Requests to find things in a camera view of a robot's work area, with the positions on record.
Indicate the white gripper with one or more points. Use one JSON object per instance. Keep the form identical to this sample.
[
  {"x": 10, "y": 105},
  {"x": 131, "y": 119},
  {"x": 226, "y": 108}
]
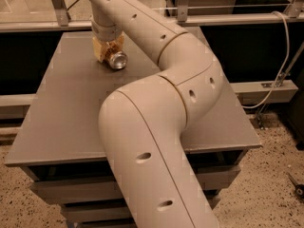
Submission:
[{"x": 106, "y": 32}]

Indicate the orange soda can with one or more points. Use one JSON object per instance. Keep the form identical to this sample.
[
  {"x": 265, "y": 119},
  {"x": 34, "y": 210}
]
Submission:
[{"x": 116, "y": 58}]

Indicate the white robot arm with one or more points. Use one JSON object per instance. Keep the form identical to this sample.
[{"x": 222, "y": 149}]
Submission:
[{"x": 140, "y": 124}]

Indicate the grey drawer cabinet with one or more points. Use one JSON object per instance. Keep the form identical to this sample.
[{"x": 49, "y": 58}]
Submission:
[{"x": 59, "y": 144}]

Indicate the grey metal railing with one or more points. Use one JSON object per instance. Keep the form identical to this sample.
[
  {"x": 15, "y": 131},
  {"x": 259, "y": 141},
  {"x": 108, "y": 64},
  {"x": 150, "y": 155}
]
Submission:
[{"x": 46, "y": 15}]

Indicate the black caster wheel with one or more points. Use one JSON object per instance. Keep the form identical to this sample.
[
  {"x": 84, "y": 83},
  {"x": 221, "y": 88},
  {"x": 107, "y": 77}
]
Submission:
[{"x": 298, "y": 188}]

